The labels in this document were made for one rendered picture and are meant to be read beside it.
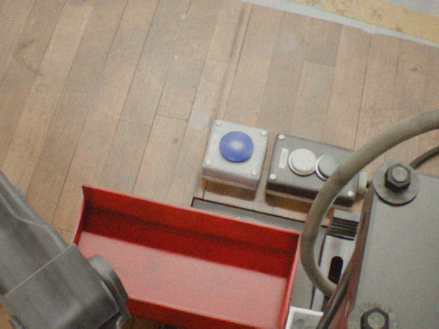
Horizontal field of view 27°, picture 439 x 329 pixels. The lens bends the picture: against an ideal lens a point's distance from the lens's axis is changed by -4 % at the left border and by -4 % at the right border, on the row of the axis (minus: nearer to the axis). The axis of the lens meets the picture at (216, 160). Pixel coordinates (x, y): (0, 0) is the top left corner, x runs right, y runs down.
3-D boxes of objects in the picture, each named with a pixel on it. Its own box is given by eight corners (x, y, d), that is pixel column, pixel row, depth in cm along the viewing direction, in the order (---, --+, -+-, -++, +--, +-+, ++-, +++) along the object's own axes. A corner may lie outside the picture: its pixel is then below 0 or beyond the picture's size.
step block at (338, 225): (321, 242, 106) (334, 209, 98) (346, 247, 106) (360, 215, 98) (311, 292, 103) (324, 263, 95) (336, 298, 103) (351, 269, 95)
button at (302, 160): (292, 154, 109) (293, 146, 108) (315, 159, 109) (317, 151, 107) (287, 175, 108) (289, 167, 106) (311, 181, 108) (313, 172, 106)
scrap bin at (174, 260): (85, 204, 107) (81, 181, 102) (297, 253, 105) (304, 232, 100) (58, 298, 101) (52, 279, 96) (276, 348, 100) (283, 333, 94)
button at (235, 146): (222, 135, 110) (223, 126, 108) (255, 142, 110) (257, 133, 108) (215, 164, 108) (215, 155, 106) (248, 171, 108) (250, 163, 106)
